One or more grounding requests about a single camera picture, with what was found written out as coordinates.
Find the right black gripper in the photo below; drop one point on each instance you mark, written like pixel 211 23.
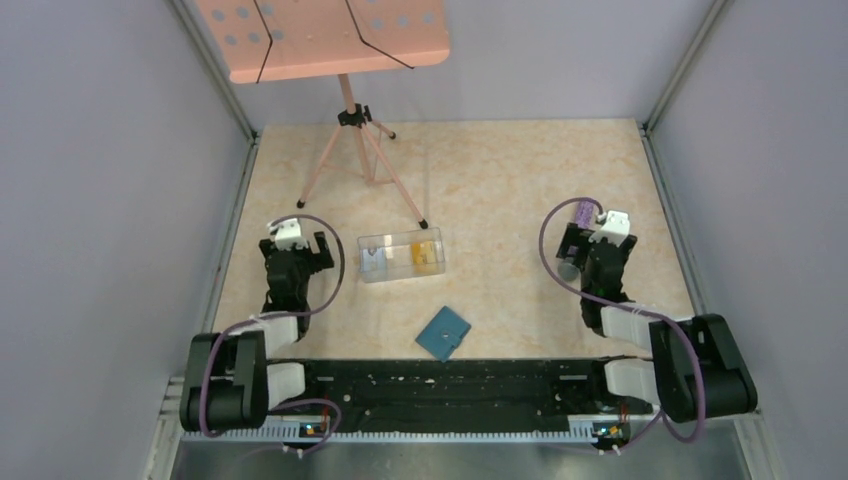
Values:
pixel 576 236

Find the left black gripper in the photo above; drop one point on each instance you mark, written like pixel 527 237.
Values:
pixel 318 260

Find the clear plastic box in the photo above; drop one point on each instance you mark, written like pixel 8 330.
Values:
pixel 398 250

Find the blue card holder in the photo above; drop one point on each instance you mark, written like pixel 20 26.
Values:
pixel 444 334

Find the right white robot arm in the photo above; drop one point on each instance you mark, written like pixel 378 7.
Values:
pixel 695 368

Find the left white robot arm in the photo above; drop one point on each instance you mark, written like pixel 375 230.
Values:
pixel 243 386

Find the purple glitter cylinder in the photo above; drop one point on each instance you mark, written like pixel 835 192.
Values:
pixel 582 222

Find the pink music stand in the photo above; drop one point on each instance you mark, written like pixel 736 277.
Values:
pixel 268 41

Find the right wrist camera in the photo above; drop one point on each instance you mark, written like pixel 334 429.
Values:
pixel 612 226

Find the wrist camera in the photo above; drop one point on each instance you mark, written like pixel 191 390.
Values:
pixel 287 235
pixel 612 226

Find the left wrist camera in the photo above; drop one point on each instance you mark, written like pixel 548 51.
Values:
pixel 287 235

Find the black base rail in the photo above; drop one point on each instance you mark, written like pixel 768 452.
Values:
pixel 464 398

